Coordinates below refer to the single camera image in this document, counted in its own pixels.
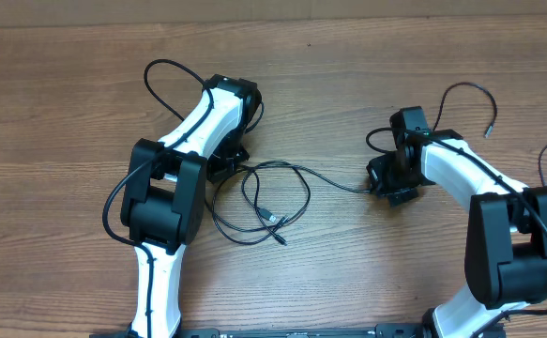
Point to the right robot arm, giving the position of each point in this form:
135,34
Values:
505,263

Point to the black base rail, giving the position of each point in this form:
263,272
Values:
378,331

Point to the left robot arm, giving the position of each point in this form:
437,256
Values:
164,198

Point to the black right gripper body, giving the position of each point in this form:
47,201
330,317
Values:
394,179

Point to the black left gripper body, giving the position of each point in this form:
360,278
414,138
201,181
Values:
230,151

